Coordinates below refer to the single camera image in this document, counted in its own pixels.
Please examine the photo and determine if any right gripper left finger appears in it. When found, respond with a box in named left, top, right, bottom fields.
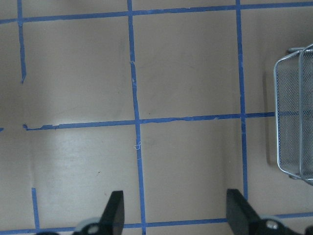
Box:
left=72, top=190, right=125, bottom=235

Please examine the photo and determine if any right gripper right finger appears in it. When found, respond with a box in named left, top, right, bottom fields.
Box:
left=226, top=188, right=298, bottom=235

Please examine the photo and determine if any wire mesh shelf basket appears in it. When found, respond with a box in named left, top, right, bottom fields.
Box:
left=273, top=45, right=313, bottom=185

